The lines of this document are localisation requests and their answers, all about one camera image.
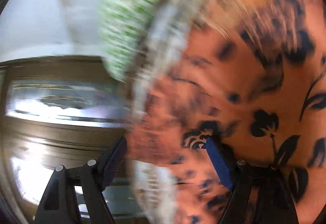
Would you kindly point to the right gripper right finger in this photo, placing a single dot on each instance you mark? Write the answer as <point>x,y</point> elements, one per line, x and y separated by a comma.
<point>257,194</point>

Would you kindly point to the orange black floral garment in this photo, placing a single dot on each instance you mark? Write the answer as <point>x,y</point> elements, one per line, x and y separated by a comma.
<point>257,87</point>

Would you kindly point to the brown wooden glass cabinet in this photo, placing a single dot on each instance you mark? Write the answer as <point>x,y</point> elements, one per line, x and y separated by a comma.
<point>63,145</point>

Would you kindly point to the beige leaf print blanket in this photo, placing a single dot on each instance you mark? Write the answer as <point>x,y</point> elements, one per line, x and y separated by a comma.
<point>162,47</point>

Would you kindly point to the green white patterned pillow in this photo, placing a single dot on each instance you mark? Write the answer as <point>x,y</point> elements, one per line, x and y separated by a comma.
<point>122,23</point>

